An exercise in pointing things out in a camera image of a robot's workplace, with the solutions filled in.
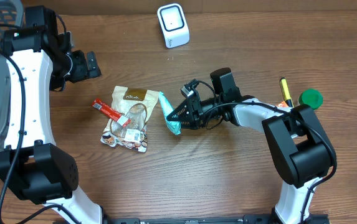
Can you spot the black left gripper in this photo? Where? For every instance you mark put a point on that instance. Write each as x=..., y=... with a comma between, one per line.
x=81, y=71

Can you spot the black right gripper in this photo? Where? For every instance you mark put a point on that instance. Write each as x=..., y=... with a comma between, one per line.
x=195, y=118

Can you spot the teal wet wipes pack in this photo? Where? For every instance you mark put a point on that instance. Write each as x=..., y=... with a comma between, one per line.
x=173, y=126

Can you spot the beige brown snack pouch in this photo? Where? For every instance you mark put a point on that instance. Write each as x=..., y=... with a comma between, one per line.
x=136, y=105

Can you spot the red stick sachet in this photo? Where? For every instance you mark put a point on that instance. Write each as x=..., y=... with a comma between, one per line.
x=111, y=113

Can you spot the orange tissue pack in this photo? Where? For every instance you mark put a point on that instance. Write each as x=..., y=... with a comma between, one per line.
x=283, y=104

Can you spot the yellow highlighter marker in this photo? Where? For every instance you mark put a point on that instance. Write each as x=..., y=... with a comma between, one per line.
x=285, y=92

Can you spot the green lid white jar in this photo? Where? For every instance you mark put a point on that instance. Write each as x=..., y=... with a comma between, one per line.
x=312, y=98

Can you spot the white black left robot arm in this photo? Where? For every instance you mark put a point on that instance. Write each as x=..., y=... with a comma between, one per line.
x=32, y=167

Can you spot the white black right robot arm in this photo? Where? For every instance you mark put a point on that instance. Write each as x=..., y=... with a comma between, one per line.
x=301, y=151

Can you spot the white barcode scanner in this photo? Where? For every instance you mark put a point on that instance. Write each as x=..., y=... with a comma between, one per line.
x=173, y=25

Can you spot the black aluminium rail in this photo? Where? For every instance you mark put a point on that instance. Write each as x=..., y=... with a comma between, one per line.
x=197, y=220

